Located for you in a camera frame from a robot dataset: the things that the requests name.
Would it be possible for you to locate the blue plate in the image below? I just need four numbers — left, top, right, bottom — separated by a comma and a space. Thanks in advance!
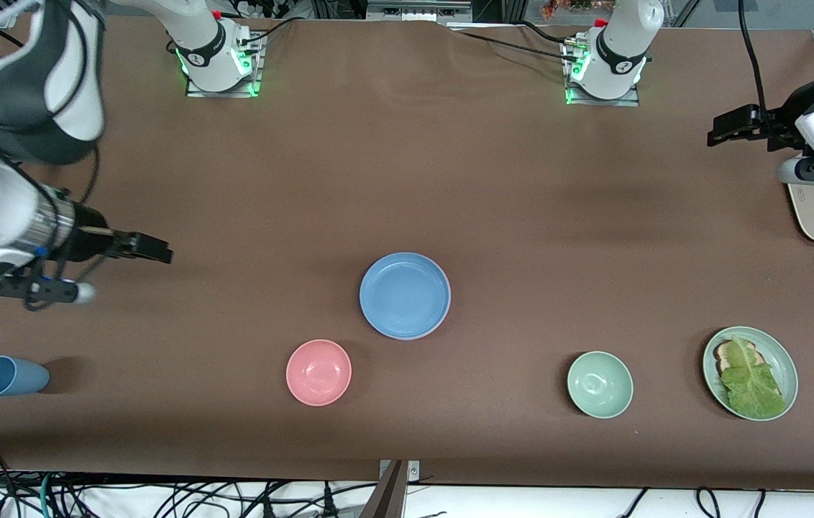
359, 252, 452, 341

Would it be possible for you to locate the blue cup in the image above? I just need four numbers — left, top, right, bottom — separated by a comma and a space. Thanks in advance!
0, 355, 50, 398

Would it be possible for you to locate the pink bowl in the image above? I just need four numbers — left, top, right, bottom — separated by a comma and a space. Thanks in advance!
285, 339, 352, 407

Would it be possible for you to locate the toast slice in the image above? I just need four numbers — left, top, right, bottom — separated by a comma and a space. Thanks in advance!
713, 340, 760, 378

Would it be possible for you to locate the green plate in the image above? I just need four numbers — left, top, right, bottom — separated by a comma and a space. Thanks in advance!
702, 326, 800, 422

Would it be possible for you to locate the green lettuce leaf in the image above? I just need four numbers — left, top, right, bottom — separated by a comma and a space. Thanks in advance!
720, 336, 787, 419

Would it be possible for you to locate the brown table mat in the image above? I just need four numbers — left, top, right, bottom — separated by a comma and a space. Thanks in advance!
0, 11, 814, 491

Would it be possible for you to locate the green bowl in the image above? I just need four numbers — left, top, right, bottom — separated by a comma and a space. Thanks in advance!
567, 350, 634, 419

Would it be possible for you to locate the dark metal bar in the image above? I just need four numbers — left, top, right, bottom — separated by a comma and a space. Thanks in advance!
359, 460, 408, 518

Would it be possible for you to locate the grey metal box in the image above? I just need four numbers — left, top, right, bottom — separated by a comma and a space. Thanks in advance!
366, 0, 472, 22

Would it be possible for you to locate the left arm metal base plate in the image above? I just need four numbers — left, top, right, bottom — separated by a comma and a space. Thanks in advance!
564, 40, 640, 107

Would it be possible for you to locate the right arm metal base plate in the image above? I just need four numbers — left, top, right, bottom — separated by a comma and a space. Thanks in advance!
186, 32, 262, 98

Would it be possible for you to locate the green cable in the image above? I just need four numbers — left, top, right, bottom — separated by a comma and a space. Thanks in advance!
37, 473, 57, 518

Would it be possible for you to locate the silver metal bracket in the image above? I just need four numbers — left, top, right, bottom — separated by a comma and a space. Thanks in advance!
378, 459, 421, 483

